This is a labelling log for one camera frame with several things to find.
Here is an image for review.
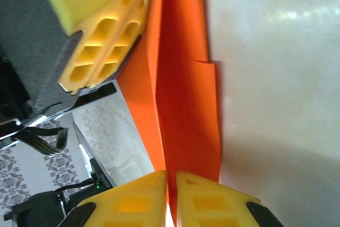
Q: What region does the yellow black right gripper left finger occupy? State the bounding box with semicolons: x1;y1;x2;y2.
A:
59;170;168;227

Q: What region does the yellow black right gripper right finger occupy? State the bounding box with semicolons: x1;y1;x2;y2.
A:
175;170;285;227

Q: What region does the orange paper sheet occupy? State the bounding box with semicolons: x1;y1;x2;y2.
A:
116;0;224;227

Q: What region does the aluminium table side rail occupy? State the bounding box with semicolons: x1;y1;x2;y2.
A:
72;121;116;189

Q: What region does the thin black left gripper cable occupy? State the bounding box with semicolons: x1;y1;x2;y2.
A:
12;127;70;156

